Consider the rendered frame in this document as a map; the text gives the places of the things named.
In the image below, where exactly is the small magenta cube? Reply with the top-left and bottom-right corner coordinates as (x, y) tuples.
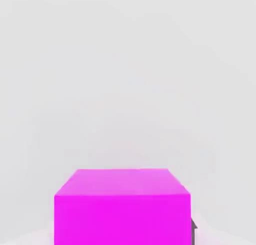
(53, 168), (192, 245)

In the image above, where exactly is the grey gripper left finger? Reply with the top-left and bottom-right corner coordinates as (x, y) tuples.
(14, 221), (55, 245)

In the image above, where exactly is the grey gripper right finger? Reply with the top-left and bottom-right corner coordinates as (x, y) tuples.
(190, 212), (248, 245)

